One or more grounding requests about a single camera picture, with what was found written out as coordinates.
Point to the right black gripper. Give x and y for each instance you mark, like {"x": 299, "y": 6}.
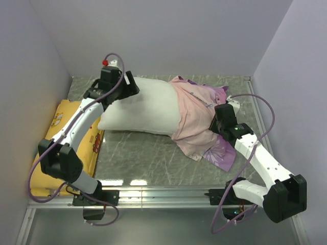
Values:
{"x": 212, "y": 126}

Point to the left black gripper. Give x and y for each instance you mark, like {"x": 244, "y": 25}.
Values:
{"x": 132, "y": 89}

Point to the white pillow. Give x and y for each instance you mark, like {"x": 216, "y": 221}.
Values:
{"x": 153, "y": 110}

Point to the purple princess print pillowcase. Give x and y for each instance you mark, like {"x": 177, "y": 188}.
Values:
{"x": 197, "y": 110}

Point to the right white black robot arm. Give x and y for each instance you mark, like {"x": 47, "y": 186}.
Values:
{"x": 284, "y": 194}

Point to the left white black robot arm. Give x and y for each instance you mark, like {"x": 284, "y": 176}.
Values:
{"x": 58, "y": 156}

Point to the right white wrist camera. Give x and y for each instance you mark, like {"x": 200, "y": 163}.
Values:
{"x": 235, "y": 104}

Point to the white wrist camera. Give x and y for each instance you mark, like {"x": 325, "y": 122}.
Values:
{"x": 235, "y": 104}
{"x": 112, "y": 63}

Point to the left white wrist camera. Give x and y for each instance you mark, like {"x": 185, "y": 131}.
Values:
{"x": 112, "y": 63}

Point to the right side aluminium rail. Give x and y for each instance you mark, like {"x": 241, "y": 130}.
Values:
{"x": 258, "y": 117}

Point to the aluminium rail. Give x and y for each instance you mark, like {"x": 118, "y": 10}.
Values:
{"x": 143, "y": 197}
{"x": 258, "y": 117}

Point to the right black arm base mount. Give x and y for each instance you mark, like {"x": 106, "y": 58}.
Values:
{"x": 232, "y": 205}

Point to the front aluminium rail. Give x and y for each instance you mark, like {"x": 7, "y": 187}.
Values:
{"x": 143, "y": 197}

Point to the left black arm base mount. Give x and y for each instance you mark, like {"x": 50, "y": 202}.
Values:
{"x": 94, "y": 209}

